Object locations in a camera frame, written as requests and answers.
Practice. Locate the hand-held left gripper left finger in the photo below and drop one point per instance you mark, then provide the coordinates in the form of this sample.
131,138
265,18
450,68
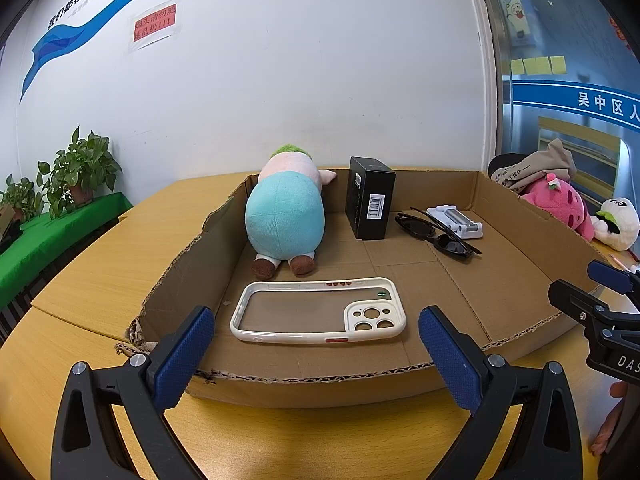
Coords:
182,355

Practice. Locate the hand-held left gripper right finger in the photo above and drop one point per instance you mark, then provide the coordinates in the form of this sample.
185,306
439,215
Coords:
450,355

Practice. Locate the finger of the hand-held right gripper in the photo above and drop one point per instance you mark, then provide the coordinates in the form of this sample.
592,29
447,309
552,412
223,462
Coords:
572,300
607,275

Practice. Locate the brown cardboard box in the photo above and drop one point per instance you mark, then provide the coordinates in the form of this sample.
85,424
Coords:
500,285

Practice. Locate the cream phone case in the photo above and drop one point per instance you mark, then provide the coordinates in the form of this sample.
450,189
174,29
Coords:
372,322

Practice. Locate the black sunglasses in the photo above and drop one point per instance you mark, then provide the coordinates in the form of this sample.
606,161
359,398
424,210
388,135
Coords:
452,247

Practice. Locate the white phone stand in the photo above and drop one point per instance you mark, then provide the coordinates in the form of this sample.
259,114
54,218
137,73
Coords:
462,222

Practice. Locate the pink pig plush toy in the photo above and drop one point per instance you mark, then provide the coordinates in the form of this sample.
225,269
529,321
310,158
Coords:
282,215

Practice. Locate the black packaging box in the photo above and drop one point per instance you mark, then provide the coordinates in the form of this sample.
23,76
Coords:
370,200

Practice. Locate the person's right hand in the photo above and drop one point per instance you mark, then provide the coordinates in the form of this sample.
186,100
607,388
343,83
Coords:
612,420

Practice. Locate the pencil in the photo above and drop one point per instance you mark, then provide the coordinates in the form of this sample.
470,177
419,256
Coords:
622,262

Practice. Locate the panda plush toy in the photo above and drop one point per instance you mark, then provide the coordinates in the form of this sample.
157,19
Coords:
620,222

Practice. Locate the magenta plush toy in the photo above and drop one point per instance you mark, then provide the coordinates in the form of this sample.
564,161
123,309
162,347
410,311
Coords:
557,200

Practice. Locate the beige cloth bag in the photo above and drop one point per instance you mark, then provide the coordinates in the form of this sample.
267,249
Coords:
540,167

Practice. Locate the black cap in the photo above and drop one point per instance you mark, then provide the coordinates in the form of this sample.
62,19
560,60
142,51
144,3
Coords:
502,162

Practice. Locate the green table cloth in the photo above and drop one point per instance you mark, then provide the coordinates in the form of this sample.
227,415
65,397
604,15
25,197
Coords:
50,245

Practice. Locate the blue window banner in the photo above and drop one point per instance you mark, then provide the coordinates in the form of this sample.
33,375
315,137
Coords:
575,102

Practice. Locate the large potted green plant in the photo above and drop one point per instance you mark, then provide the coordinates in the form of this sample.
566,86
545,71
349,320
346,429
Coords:
80,170

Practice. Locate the brown paper bag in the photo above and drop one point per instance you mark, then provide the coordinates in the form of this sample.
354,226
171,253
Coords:
7,222

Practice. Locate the row of yellow sticky notes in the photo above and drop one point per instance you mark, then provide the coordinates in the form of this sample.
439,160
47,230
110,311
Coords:
537,65

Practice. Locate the small potted green plant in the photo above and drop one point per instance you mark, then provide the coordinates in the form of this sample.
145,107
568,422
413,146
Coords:
22,197

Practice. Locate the round festive window sticker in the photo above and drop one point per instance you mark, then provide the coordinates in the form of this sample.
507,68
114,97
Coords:
620,32

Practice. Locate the sheep cartoon poster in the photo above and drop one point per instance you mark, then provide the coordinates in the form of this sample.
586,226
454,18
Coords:
516,17

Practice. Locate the red paper wall sign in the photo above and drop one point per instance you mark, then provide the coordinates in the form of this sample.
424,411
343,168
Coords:
155,26

